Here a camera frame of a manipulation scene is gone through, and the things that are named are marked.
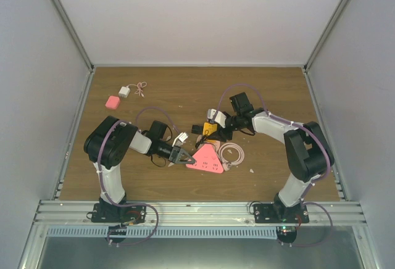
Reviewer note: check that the pink triangular power strip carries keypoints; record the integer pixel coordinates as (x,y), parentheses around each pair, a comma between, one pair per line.
(206,159)

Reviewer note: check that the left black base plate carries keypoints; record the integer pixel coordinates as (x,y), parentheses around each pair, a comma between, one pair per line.
(103,212)

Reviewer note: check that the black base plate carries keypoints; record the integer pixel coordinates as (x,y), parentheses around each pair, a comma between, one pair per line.
(103,212)
(271,213)

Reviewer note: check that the yellow cube socket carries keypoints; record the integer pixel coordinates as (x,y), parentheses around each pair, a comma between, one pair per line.
(209,128)

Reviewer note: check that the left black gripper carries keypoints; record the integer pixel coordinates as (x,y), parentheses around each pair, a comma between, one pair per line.
(179,152)

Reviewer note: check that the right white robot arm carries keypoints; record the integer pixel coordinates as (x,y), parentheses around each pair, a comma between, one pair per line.
(308,154)

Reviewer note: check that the round pink socket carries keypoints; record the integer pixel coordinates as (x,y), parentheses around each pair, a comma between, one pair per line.
(216,144)

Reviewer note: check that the slotted cable duct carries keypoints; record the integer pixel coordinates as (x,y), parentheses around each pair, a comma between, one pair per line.
(165,232)

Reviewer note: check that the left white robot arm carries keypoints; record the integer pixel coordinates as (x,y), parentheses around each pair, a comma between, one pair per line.
(107,145)

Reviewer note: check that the white USB charger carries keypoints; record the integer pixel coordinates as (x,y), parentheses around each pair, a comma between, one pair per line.
(124,92)

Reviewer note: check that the black power adapter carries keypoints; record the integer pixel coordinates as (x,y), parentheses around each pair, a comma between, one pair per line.
(197,129)

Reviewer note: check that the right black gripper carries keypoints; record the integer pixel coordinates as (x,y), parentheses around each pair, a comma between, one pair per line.
(223,135)

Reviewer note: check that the pink rectangular plug adapter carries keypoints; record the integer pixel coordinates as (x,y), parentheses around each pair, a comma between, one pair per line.
(112,102)

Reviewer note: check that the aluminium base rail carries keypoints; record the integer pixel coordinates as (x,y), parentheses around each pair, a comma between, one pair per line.
(199,213)

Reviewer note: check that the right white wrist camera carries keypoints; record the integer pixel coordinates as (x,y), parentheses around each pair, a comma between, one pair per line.
(216,116)

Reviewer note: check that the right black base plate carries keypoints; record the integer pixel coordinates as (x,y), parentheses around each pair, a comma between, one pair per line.
(271,213)

